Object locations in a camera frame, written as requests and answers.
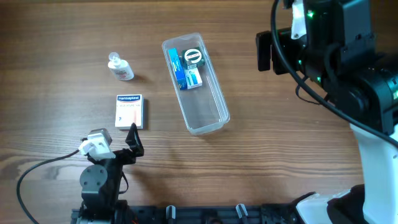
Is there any white Hansaplast plaster box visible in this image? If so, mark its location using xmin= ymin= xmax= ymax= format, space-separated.
xmin=115 ymin=95 xmax=144 ymax=130

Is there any small hand sanitizer bottle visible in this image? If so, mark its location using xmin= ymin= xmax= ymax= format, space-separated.
xmin=108 ymin=52 xmax=134 ymax=81

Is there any blue Vicks lozenge box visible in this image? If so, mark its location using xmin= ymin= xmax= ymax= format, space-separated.
xmin=168 ymin=48 xmax=187 ymax=90

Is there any white blue medicine box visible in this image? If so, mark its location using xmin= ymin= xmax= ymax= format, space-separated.
xmin=184 ymin=68 xmax=203 ymax=90

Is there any green Zam-Buk ointment box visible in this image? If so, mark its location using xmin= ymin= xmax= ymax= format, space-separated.
xmin=182 ymin=47 xmax=205 ymax=70

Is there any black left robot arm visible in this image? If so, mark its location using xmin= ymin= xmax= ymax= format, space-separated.
xmin=71 ymin=123 xmax=144 ymax=223

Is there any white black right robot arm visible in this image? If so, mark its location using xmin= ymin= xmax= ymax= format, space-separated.
xmin=270 ymin=0 xmax=397 ymax=223

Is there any clear plastic container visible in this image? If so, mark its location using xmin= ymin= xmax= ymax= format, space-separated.
xmin=162 ymin=33 xmax=230 ymax=135

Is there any black left camera cable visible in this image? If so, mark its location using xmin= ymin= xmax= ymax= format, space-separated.
xmin=16 ymin=149 xmax=81 ymax=224

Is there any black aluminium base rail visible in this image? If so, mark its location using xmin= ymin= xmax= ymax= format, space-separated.
xmin=71 ymin=203 xmax=303 ymax=224

